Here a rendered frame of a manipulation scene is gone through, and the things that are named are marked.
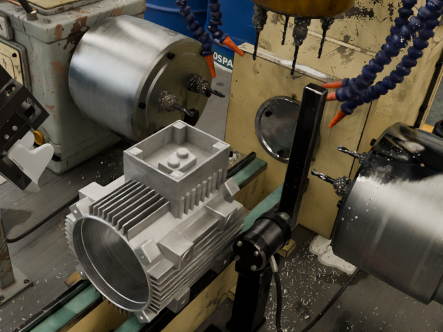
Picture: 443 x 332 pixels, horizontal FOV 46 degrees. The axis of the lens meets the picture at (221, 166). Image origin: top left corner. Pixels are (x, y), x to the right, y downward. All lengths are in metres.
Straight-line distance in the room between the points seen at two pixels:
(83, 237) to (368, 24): 0.65
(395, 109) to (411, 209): 0.35
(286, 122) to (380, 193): 0.33
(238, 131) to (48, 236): 0.45
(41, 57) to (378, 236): 0.74
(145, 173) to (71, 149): 0.54
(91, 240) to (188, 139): 0.21
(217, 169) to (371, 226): 0.24
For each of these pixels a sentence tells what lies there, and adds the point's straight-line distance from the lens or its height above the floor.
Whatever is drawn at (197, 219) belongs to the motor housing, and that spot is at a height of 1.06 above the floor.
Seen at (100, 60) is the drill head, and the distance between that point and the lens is 1.05.
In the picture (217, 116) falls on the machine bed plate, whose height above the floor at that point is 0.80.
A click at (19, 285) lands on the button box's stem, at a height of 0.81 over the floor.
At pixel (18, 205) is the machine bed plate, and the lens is 1.21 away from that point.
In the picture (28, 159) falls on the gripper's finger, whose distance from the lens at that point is 0.61.
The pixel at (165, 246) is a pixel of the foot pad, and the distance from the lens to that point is 0.70.
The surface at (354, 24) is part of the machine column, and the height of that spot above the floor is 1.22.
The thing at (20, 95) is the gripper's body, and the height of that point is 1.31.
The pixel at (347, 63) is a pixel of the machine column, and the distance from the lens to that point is 1.10.
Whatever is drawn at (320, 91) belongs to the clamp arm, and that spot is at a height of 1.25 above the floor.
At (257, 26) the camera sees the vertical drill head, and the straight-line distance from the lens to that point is 0.89.
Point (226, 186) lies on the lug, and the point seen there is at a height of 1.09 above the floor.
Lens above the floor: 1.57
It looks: 36 degrees down
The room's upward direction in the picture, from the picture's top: 7 degrees clockwise
